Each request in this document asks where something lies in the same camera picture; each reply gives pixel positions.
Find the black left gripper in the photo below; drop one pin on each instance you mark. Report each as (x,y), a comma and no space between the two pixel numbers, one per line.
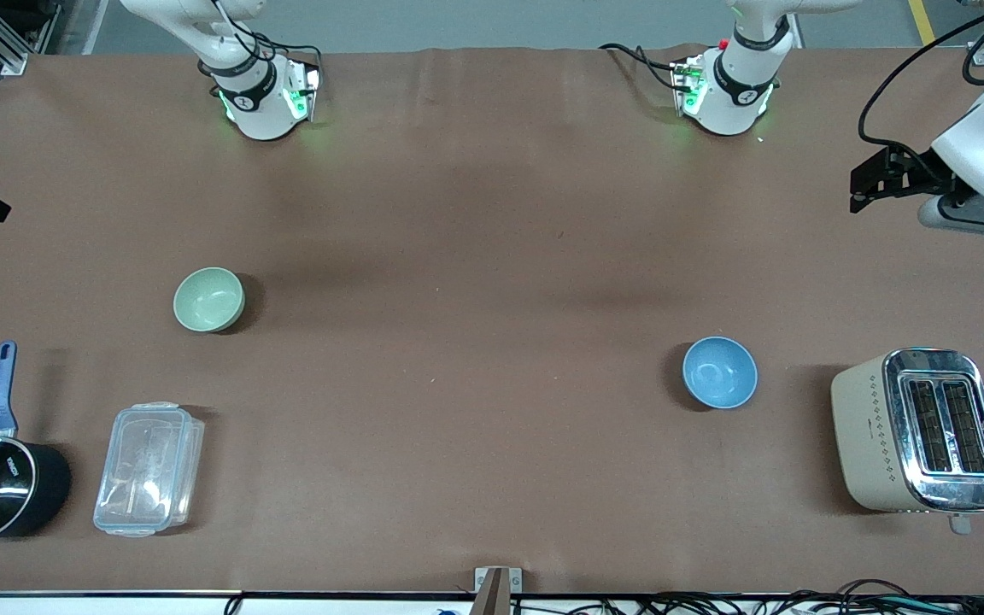
(918,173)

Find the light blue bowl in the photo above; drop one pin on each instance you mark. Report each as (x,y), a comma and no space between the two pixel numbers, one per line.
(718,371)

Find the pale green bowl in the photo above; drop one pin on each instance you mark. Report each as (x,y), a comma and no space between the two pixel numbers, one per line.
(206,299)

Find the left base connector box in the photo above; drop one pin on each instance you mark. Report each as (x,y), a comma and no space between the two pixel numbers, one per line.
(687,81)

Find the base connector box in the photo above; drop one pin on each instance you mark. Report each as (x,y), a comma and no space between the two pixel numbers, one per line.
(308,85)
(687,81)

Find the beige and chrome toaster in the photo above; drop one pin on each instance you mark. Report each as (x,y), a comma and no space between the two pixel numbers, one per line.
(863,436)

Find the clear plastic food container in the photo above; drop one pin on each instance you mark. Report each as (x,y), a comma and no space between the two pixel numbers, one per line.
(146,470)

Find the right base connector box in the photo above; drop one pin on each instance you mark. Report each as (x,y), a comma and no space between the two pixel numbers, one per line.
(308,85)

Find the large table cover cloth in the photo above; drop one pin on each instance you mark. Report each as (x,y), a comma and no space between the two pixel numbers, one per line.
(492,213)

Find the aluminium profile frame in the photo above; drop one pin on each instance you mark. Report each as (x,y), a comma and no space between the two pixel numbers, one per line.
(5,47)

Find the small metal corner bracket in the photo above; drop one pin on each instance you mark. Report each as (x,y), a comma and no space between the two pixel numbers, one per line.
(982,53)

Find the metal table edge bracket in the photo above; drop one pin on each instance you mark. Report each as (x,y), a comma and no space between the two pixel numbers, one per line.
(497,589)

